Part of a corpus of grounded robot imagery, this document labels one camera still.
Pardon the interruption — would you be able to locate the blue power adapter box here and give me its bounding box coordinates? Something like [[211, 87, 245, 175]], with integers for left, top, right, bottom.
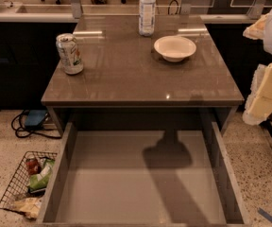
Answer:
[[25, 110, 47, 128]]

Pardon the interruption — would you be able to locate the white bowl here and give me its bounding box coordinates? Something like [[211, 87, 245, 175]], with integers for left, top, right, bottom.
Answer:
[[154, 36, 196, 62]]

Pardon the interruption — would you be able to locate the white and green soda can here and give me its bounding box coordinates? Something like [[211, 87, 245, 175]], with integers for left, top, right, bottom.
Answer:
[[56, 33, 83, 75]]

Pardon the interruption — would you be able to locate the grey open drawer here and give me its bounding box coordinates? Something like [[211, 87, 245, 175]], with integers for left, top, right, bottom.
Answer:
[[38, 122, 250, 227]]

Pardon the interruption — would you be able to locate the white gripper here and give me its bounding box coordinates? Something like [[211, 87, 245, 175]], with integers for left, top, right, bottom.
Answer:
[[243, 9, 272, 125]]

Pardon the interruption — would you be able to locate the green snack bag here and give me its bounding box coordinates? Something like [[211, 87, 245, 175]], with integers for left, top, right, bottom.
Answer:
[[28, 158, 55, 192]]

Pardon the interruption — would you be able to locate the clear plastic water bottle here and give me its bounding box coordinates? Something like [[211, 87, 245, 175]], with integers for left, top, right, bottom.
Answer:
[[139, 0, 156, 36]]

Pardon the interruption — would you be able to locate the red snack packet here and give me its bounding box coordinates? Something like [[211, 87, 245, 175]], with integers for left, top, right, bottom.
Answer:
[[25, 157, 42, 175]]

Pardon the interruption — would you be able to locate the black floor cable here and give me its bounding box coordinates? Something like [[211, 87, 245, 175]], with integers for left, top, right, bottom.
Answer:
[[10, 110, 62, 140]]

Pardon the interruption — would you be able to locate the black wire basket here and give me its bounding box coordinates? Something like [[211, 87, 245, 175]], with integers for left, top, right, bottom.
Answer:
[[0, 151, 57, 212]]

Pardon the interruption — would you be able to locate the yellow crumpled snack bag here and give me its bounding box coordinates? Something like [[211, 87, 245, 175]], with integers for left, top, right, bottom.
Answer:
[[12, 198, 43, 218]]

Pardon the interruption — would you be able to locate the grey cabinet table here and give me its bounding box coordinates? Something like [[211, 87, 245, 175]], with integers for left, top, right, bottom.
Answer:
[[42, 15, 244, 131]]

